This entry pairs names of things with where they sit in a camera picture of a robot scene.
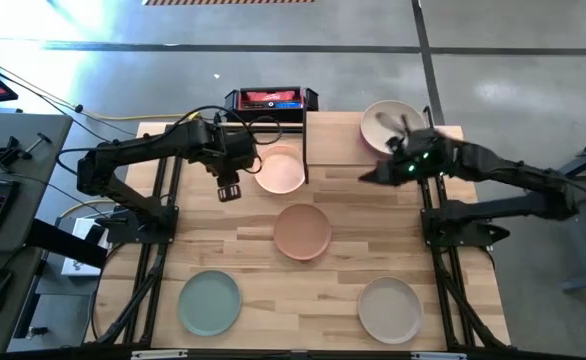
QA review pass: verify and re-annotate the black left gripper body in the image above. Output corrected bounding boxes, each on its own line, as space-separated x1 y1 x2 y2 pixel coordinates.
187 118 259 187

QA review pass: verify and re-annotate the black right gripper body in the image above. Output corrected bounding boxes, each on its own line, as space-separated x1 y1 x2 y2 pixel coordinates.
357 127 457 187

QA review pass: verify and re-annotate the white plate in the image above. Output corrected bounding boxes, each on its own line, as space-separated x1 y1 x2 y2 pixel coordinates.
359 99 427 157

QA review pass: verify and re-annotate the light peach plate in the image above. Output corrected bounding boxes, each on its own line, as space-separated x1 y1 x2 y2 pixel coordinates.
253 144 307 195

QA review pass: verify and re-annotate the tan pink plate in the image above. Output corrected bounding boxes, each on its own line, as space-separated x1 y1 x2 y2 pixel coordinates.
273 203 333 262

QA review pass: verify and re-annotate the teal plate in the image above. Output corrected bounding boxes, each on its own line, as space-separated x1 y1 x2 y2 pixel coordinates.
177 269 243 337

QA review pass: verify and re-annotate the grey beige plate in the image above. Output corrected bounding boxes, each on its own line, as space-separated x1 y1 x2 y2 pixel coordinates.
357 275 424 345

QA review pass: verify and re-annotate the red and black box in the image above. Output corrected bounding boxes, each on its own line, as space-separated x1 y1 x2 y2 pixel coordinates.
222 86 320 124

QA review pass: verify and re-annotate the white box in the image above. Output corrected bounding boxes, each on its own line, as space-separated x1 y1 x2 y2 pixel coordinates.
61 217 109 277

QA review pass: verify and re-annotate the grey desk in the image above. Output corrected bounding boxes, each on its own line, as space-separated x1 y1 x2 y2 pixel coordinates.
0 110 74 356

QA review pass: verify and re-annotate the black panel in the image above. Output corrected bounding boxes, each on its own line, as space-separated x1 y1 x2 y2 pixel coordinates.
25 219 108 269

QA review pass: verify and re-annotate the blue grey metal stand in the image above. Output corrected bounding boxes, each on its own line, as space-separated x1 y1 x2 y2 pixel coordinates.
522 130 586 294

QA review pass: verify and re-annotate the black clamp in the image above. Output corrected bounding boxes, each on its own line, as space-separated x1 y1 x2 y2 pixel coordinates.
0 132 52 169

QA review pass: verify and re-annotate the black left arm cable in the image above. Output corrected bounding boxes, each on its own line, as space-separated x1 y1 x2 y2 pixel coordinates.
55 103 284 176

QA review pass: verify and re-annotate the black dish rack frame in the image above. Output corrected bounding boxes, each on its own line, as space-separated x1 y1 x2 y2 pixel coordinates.
301 105 437 185

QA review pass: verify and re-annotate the yellow cable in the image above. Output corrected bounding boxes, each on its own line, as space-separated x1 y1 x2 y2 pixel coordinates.
58 198 124 221
80 110 197 123

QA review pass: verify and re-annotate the black floor cable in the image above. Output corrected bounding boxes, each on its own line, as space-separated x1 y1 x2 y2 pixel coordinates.
0 49 147 151

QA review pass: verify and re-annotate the silver bracket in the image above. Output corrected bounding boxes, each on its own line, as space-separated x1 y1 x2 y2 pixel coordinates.
411 352 467 360
131 349 188 360

